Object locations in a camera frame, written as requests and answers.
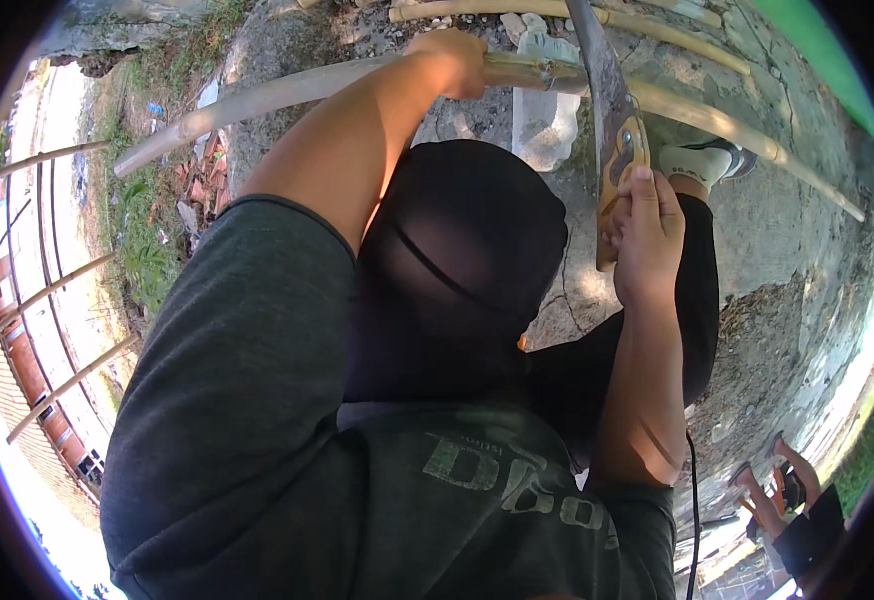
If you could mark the person's right hand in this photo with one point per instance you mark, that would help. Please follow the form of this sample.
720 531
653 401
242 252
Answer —
651 247

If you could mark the person's left hand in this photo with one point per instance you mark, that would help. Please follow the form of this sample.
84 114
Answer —
452 64

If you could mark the person's left fingers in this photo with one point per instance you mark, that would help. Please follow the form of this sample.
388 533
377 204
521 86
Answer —
473 67

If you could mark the long thick bamboo pole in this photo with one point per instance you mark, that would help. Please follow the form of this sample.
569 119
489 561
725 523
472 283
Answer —
294 94

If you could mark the pale bamboo pole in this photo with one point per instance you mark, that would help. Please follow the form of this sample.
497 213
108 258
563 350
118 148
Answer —
482 9

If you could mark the white concrete block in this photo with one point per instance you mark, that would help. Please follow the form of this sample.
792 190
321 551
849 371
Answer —
545 127

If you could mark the pile of red brick rubble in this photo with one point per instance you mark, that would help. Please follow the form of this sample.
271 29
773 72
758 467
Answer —
208 184

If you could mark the person's legs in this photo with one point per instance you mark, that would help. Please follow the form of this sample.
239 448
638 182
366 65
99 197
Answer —
696 300

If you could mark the green board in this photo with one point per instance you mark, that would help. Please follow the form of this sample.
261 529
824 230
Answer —
819 52

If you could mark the person's body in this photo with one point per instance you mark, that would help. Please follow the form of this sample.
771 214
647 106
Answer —
256 420

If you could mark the thin bamboo stick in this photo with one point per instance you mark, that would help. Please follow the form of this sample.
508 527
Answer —
46 157
69 386
43 295

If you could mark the red roofed building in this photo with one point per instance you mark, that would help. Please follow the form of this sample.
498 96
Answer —
24 360

